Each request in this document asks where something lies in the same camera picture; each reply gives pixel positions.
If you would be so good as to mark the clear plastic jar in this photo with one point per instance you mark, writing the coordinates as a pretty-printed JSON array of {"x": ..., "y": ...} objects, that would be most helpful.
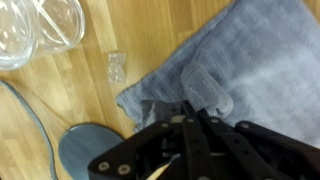
[{"x": 33, "y": 30}]

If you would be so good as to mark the small clear plastic bag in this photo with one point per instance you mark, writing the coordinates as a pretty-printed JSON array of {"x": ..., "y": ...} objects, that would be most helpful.
[{"x": 116, "y": 66}]

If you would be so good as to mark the grey striped towel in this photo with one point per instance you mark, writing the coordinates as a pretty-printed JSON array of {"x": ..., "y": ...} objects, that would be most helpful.
[{"x": 260, "y": 66}]

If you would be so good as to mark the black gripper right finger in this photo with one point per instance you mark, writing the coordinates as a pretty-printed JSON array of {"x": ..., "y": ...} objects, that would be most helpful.
[{"x": 266, "y": 156}]

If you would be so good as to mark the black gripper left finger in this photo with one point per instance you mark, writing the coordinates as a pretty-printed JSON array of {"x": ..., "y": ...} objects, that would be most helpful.
[{"x": 150, "y": 150}]

